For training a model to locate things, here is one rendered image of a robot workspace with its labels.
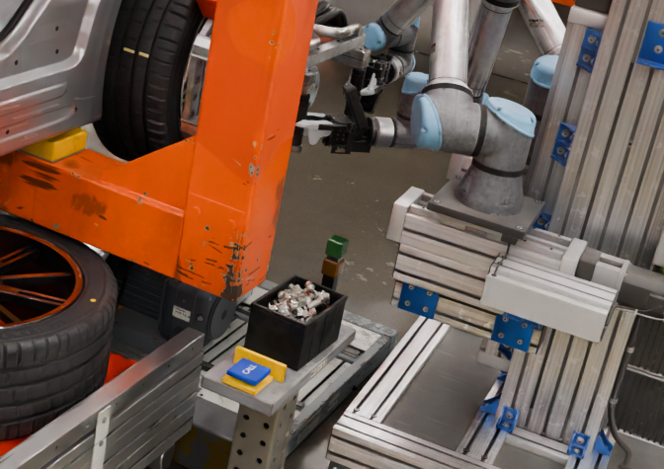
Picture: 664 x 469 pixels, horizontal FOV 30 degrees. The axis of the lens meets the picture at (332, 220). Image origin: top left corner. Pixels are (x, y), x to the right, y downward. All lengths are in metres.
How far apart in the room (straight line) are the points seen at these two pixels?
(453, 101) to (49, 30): 0.90
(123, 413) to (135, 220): 0.45
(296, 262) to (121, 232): 1.46
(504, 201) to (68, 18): 1.05
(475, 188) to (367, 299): 1.41
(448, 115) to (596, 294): 0.49
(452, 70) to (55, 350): 1.03
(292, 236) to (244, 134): 1.83
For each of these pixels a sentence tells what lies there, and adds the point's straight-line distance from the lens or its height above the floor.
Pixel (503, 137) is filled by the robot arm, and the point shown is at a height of 0.99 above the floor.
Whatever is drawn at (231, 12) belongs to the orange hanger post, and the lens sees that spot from 2.59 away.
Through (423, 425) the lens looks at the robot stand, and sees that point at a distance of 3.08.
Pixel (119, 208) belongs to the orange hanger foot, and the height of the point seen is 0.64.
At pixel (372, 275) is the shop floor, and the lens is 4.25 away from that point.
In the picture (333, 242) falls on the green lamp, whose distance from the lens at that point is 2.82.
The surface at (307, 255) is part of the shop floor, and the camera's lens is 4.31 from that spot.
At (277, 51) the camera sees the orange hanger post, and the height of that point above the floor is 1.10.
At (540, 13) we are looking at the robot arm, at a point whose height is 1.13.
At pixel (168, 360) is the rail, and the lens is 2.78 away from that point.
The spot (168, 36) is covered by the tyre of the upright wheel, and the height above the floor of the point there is 0.97.
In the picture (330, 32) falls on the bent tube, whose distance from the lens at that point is 3.19.
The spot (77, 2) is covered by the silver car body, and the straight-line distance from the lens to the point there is 2.89.
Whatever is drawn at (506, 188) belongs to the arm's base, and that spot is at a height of 0.88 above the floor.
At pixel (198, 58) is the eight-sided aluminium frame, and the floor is 0.93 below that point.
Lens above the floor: 1.79
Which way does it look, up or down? 23 degrees down
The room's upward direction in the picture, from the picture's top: 12 degrees clockwise
